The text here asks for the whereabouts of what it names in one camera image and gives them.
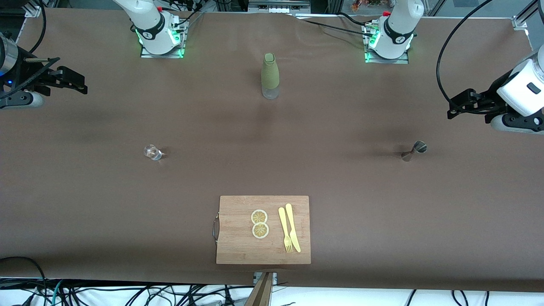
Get steel double-cone jigger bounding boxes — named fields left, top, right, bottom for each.
left=401, top=141, right=428, bottom=162

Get clear glass measuring cup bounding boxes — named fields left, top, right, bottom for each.
left=143, top=144, right=163, bottom=161

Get brown table cover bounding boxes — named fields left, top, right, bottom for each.
left=0, top=8, right=544, bottom=293

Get orange background items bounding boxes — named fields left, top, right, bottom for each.
left=351, top=0, right=383, bottom=11

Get green-sleeved glass bottle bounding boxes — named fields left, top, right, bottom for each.
left=261, top=53, right=280, bottom=100

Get yellow plastic knife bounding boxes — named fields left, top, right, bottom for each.
left=285, top=204, right=301, bottom=253

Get grey socket strip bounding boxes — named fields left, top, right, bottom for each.
left=249, top=0, right=311, bottom=13

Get yellow plastic fork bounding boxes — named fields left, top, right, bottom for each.
left=278, top=207, right=293, bottom=253

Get wooden cutting board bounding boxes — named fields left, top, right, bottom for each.
left=212, top=195, right=311, bottom=265

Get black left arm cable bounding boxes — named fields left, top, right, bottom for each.
left=436, top=0, right=510, bottom=105

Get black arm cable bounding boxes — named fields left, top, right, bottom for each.
left=0, top=0, right=61, bottom=100
left=436, top=0, right=510, bottom=105

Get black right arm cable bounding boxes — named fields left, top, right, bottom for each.
left=0, top=0, right=61, bottom=100

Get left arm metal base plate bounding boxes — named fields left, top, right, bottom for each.
left=364, top=21, right=410, bottom=64

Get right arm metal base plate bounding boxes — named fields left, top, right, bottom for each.
left=140, top=16, right=187, bottom=59

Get black cable across cover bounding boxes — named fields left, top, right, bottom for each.
left=293, top=15, right=374, bottom=38

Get looped black floor cable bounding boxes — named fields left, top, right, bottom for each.
left=0, top=256, right=47, bottom=306

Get teal floor cable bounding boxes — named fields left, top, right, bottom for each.
left=51, top=280, right=65, bottom=306

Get wooden post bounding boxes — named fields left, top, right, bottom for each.
left=244, top=272, right=275, bottom=306

